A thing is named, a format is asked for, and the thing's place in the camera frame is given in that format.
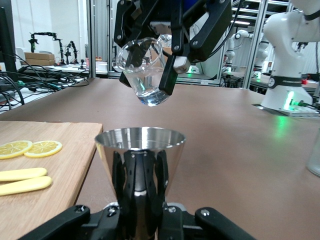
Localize steel hourglass jigger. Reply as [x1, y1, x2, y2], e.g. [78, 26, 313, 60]
[94, 126, 187, 240]

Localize wooden cutting board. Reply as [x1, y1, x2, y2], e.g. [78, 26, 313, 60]
[0, 120, 104, 240]

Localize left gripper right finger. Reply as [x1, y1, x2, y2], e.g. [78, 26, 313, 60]
[157, 206, 258, 240]

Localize green sleeved glass bottle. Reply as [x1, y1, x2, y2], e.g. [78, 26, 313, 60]
[306, 128, 320, 177]

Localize lemon slice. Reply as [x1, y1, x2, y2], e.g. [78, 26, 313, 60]
[24, 140, 63, 158]
[0, 140, 34, 160]

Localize black monitor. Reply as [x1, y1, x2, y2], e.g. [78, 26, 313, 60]
[0, 6, 18, 82]

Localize clear glass measuring cup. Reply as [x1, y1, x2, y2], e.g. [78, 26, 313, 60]
[115, 36, 171, 108]

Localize aluminium frame post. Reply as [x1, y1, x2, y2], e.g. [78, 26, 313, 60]
[243, 0, 266, 90]
[87, 0, 97, 79]

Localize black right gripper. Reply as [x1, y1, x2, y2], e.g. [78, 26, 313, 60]
[113, 0, 233, 96]

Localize yellow plastic knife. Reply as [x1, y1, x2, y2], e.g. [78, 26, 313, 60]
[0, 176, 53, 197]

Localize cardboard box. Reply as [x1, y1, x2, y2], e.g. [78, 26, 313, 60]
[25, 58, 56, 66]
[24, 51, 55, 60]

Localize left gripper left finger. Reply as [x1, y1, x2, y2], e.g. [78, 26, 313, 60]
[18, 203, 126, 240]

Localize brown table cover sheet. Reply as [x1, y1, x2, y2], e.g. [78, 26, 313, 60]
[0, 77, 320, 240]

